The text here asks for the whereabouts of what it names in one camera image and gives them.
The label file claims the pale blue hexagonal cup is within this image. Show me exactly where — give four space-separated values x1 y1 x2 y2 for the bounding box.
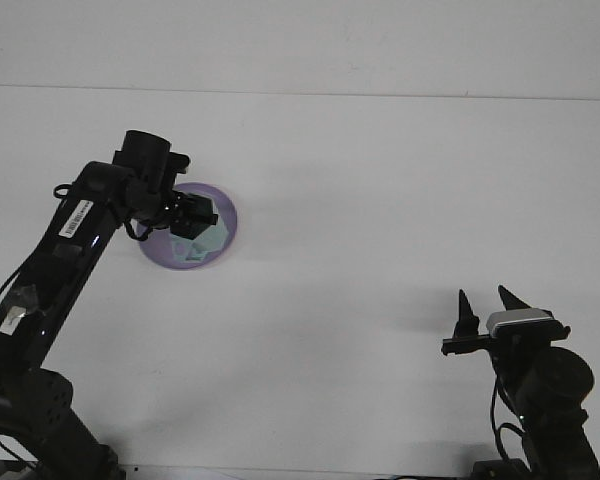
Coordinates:
171 219 231 264

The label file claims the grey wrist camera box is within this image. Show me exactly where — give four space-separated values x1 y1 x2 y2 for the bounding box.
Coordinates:
485 307 557 337

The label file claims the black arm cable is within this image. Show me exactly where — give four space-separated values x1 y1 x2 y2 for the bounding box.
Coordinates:
0 181 162 327
488 377 527 474

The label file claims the pale purple round plate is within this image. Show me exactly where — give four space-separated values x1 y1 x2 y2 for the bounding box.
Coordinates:
136 181 240 272

